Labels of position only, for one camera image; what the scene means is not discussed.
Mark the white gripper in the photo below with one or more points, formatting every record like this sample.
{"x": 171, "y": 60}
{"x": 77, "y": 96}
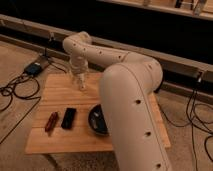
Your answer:
{"x": 78, "y": 66}

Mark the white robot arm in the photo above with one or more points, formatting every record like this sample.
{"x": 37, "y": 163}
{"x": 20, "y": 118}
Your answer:
{"x": 126, "y": 83}

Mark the black rectangular bottle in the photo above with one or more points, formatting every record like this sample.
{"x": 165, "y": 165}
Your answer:
{"x": 68, "y": 118}

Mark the metal spoon in bowl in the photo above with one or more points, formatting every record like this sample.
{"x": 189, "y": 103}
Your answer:
{"x": 95, "y": 120}

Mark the black power adapter box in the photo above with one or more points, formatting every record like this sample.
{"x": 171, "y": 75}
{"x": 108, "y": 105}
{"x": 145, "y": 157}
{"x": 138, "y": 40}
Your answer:
{"x": 33, "y": 69}

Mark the black bowl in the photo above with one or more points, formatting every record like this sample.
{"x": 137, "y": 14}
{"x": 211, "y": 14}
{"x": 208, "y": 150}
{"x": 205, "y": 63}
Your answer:
{"x": 102, "y": 129}

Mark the wooden board table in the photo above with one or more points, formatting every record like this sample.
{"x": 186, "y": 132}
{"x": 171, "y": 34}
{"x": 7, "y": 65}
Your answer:
{"x": 59, "y": 94}

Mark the red pocket knife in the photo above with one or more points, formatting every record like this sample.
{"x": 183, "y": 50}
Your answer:
{"x": 51, "y": 121}

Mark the long metal floor rail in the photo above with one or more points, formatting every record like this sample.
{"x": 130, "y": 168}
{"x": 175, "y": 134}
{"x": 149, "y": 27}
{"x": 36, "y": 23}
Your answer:
{"x": 170, "y": 62}

